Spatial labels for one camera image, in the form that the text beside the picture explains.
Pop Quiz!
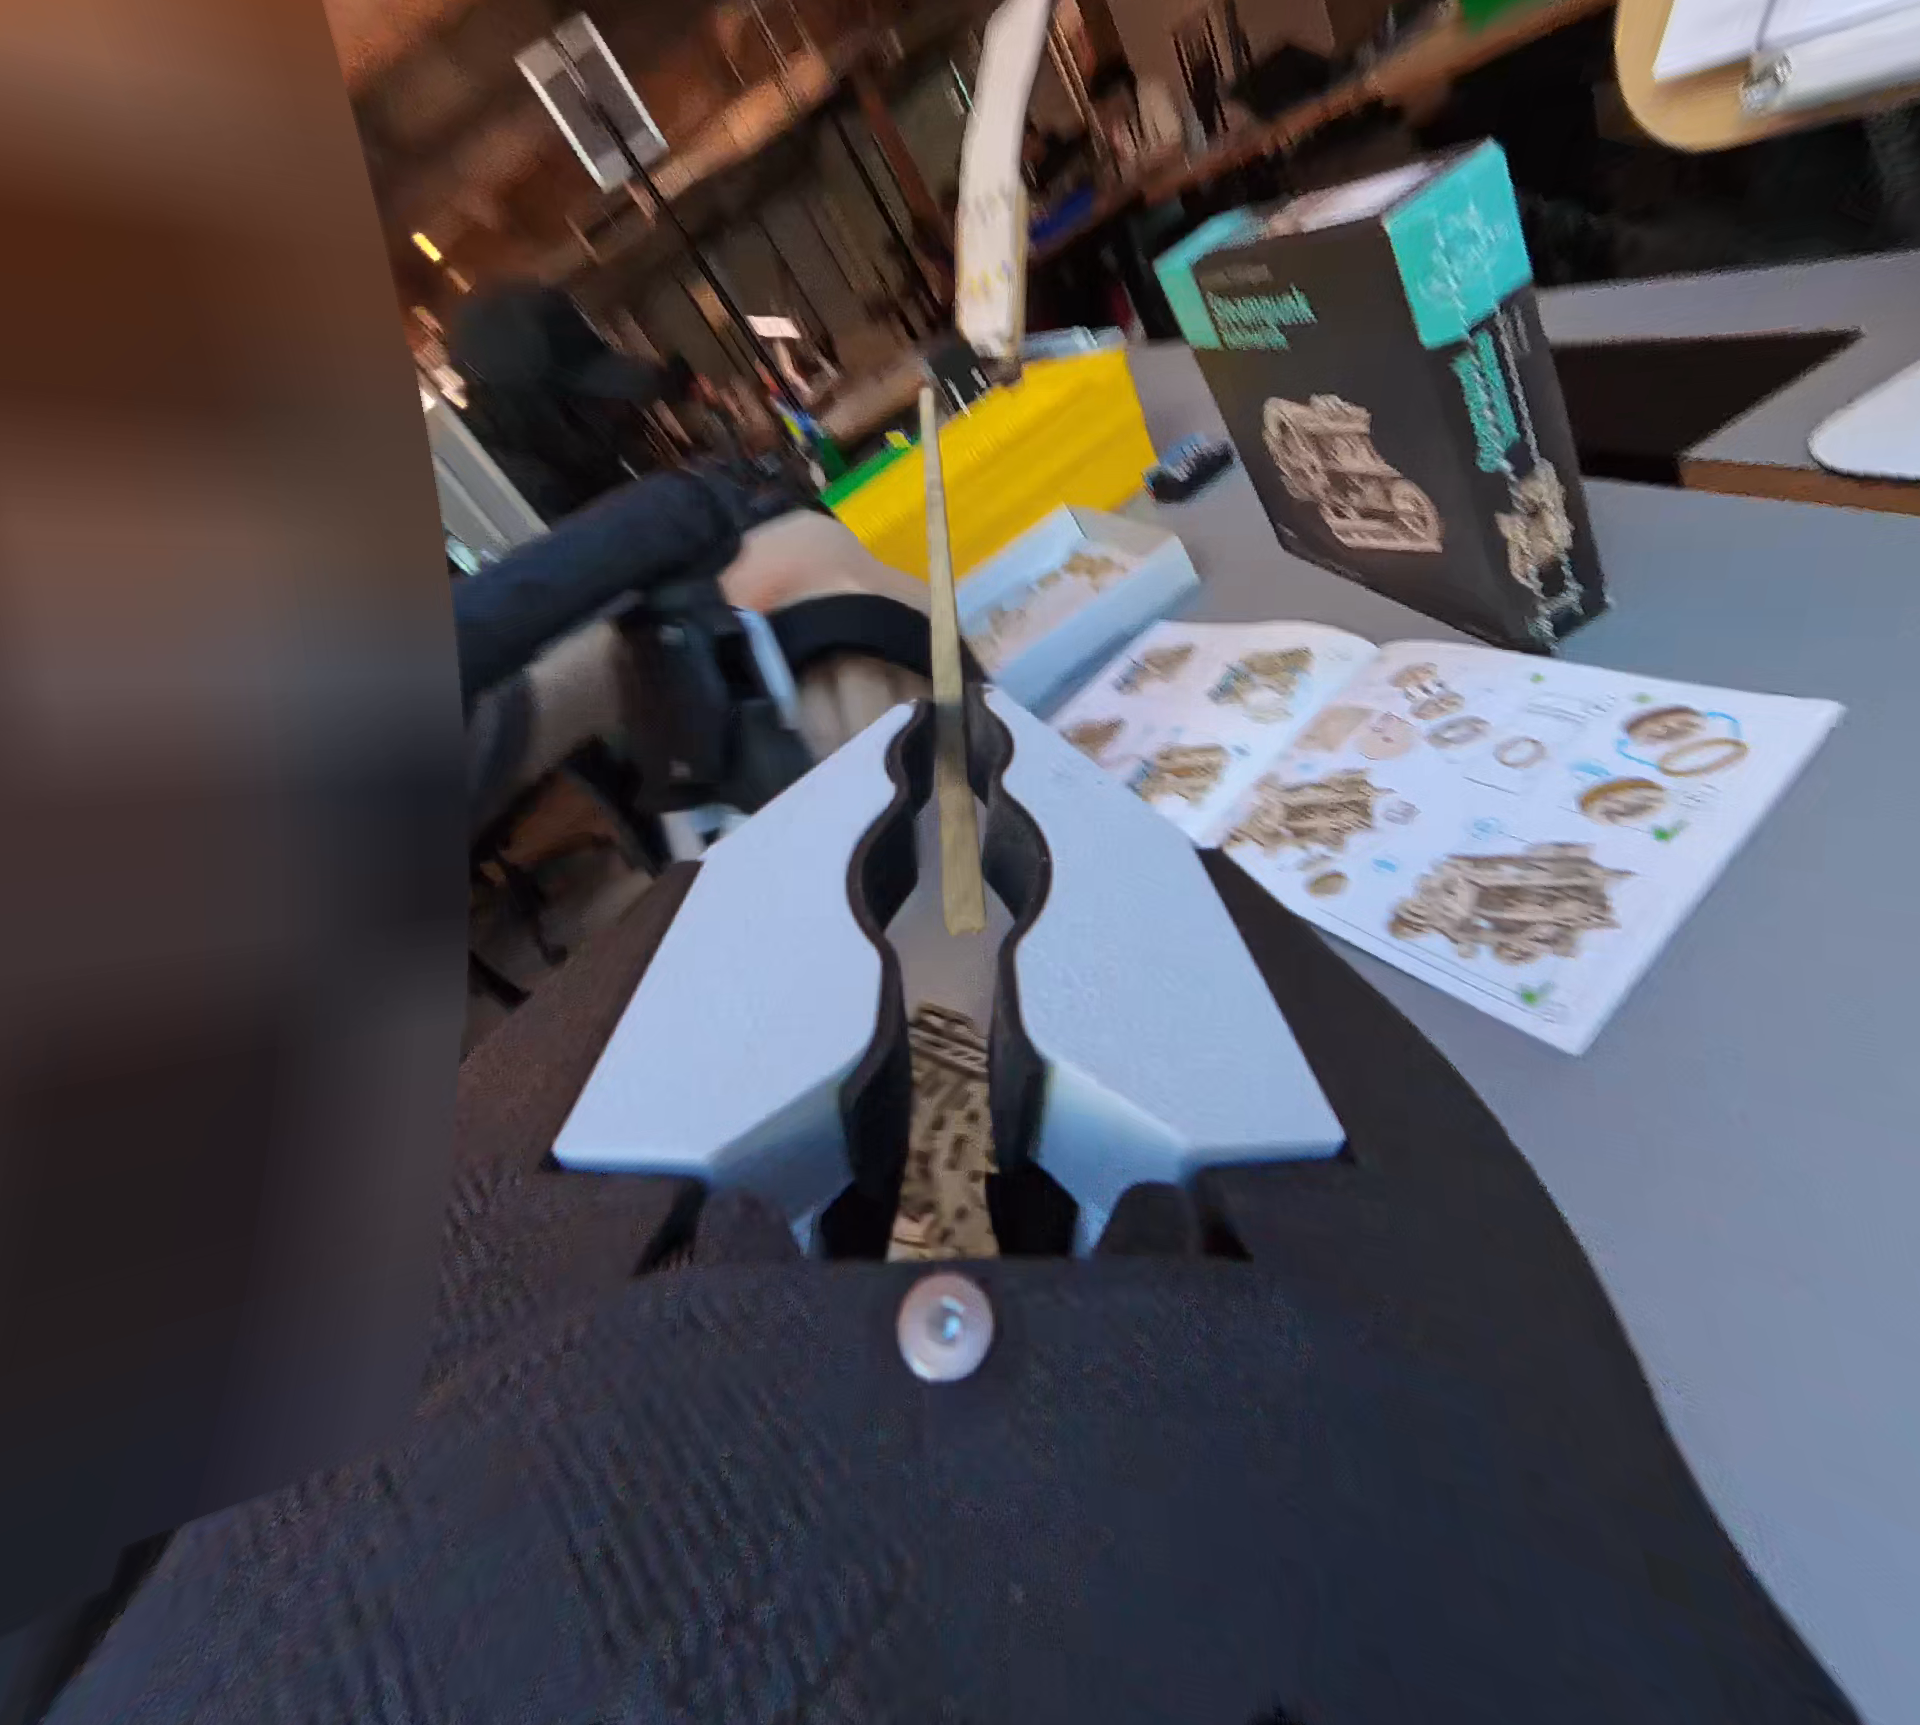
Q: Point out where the person's left forearm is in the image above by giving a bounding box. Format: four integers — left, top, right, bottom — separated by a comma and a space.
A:
452, 465, 760, 707

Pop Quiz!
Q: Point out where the instruction booklet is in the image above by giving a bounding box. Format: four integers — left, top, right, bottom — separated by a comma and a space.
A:
1050, 618, 1848, 1058

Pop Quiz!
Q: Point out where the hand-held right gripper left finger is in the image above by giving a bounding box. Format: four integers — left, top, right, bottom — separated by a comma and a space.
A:
552, 700, 920, 1251

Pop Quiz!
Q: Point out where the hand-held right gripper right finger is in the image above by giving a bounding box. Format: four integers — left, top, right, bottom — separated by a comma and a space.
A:
971, 687, 1347, 1251

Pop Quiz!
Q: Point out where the small black object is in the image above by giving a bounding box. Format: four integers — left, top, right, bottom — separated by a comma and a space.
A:
1144, 435, 1240, 506

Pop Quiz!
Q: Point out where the person's left hand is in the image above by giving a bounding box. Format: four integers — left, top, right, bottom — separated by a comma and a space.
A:
719, 510, 920, 625

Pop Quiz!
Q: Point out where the white card sign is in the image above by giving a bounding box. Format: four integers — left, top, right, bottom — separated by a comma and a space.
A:
953, 0, 1061, 365

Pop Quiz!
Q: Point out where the white panel on stand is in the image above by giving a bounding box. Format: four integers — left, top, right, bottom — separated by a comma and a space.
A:
514, 11, 671, 197

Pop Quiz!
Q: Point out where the yellow plastic crate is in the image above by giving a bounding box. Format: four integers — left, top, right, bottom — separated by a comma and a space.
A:
828, 344, 1159, 586

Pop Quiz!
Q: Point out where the white tray of wooden parts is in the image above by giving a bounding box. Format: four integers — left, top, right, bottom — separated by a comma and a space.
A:
955, 502, 1201, 715

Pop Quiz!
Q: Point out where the white rounded object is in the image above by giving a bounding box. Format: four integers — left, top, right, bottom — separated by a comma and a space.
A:
1805, 356, 1920, 485

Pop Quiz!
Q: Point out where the thin wooden parts sheet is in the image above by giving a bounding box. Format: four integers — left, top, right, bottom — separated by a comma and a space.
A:
888, 387, 1003, 1262

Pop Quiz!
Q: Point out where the black and teal model box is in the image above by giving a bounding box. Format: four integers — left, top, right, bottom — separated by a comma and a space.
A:
1152, 137, 1610, 656

